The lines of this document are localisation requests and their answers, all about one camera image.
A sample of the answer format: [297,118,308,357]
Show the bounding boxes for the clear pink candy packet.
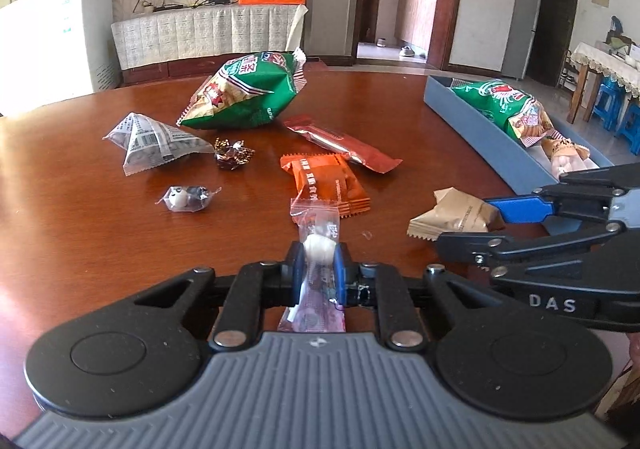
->
[278,198,346,333]

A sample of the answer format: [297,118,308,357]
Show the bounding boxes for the newspaper print pyramid packet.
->
[104,112,215,176]

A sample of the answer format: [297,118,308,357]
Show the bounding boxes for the tan bread packet in tray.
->
[541,135,597,179]

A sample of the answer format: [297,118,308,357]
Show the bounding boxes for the blue grey tray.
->
[422,74,616,196]

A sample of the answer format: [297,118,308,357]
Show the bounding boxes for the dark foil wrapped candy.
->
[214,138,255,170]

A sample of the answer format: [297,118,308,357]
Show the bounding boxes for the silver refrigerator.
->
[501,0,541,79]

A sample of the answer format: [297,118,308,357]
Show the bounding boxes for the red brown snack bar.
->
[283,115,402,175]

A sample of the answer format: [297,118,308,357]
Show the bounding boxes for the orange snack packet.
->
[280,153,371,218]

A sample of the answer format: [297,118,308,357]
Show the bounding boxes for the green chip bag in tray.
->
[450,79,556,148]

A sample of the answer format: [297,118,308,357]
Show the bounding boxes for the tan paper snack packet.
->
[407,187,504,241]

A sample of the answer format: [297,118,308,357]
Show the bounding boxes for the blue plastic stool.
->
[592,77,626,131]
[616,102,640,155]

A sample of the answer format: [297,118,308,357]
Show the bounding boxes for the large green chip bag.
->
[177,48,307,130]

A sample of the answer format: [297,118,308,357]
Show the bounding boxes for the dining table with lace cloth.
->
[566,42,639,124]

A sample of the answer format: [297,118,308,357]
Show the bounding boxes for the cloth covered TV cabinet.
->
[112,5,308,86]

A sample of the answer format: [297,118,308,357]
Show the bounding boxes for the white chest freezer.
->
[0,0,122,117]

